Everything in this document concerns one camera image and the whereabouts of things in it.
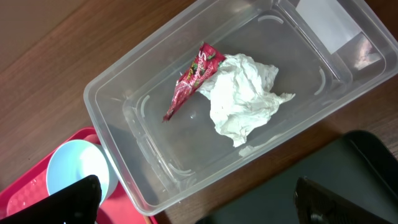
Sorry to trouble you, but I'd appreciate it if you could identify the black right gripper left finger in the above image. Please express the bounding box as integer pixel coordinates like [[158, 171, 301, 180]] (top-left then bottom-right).
[[1, 175, 102, 224]]

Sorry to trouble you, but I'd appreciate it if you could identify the clear plastic waste bin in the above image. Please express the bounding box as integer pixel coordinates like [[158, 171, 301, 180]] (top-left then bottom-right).
[[84, 0, 397, 215]]

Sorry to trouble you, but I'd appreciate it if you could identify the red snack wrapper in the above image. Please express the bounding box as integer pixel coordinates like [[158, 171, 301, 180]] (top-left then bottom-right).
[[163, 42, 226, 121]]

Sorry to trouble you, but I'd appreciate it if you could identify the small light blue bowl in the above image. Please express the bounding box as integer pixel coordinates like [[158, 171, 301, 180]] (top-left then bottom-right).
[[46, 139, 119, 203]]

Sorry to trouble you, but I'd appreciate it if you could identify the black plastic tray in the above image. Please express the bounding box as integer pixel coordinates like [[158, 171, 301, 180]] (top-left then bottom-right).
[[198, 130, 397, 223]]

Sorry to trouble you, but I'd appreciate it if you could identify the white paper napkin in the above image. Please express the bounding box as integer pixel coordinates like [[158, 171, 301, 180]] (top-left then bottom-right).
[[198, 54, 295, 147]]

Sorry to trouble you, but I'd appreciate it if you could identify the red plastic serving tray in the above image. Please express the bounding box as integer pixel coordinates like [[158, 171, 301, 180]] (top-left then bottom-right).
[[0, 126, 159, 224]]

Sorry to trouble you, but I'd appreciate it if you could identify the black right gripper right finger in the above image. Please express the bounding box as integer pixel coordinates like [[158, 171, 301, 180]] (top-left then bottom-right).
[[294, 177, 397, 223]]

